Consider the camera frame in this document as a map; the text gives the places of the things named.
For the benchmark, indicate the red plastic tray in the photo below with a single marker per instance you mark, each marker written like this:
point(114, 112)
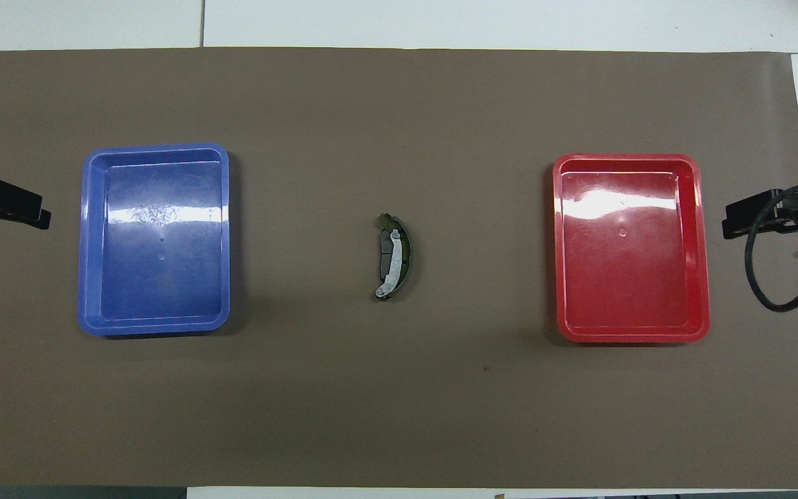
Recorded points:
point(631, 277)

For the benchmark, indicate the curved brake shoe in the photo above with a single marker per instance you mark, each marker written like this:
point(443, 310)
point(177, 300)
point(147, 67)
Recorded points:
point(407, 249)

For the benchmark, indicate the blue plastic tray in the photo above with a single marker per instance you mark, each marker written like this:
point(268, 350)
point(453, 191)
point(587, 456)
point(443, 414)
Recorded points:
point(156, 277)

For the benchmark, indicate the brown table mat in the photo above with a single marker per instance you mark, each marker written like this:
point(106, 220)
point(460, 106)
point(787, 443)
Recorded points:
point(399, 138)

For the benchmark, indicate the grey brake pad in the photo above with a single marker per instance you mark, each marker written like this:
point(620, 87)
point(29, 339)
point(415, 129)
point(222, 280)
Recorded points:
point(386, 253)

